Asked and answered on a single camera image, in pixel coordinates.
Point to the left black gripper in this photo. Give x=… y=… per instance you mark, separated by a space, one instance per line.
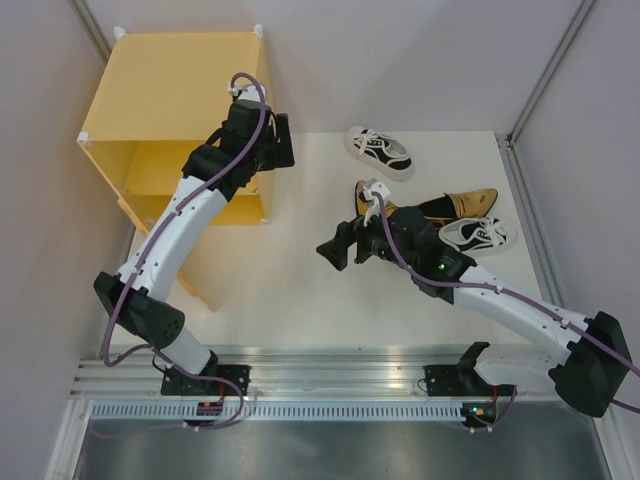
x=281 y=149

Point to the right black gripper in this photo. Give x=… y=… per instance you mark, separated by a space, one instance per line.
x=347 y=233

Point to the yellow cabinet door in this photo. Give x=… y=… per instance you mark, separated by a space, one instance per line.
x=158 y=262

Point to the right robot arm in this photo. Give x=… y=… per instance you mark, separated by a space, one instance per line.
x=583 y=360

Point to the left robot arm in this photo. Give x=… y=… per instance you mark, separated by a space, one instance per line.
x=252 y=139

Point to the yellow plastic shoe cabinet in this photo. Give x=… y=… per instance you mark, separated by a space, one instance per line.
x=160 y=96

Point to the black white sneaker far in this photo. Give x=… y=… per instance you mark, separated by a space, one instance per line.
x=380 y=151

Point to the black white sneaker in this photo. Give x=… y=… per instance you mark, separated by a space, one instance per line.
x=380 y=151
x=478 y=236

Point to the black white sneaker near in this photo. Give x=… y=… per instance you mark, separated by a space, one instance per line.
x=478 y=236

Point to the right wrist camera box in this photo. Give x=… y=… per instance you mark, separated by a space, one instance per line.
x=374 y=194

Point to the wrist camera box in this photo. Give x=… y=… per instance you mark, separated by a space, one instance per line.
x=374 y=194
x=245 y=92

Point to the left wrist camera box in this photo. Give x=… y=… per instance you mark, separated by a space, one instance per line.
x=245 y=92

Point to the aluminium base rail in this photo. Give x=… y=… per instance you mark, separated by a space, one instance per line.
x=284 y=373

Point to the right aluminium frame post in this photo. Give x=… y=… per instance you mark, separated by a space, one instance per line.
x=508 y=145

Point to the aluminium frame post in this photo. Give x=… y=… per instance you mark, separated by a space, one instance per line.
x=508 y=145
x=92 y=29

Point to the left aluminium frame post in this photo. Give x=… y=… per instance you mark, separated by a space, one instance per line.
x=92 y=29

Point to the white slotted cable duct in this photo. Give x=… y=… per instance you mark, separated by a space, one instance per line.
x=439 y=411

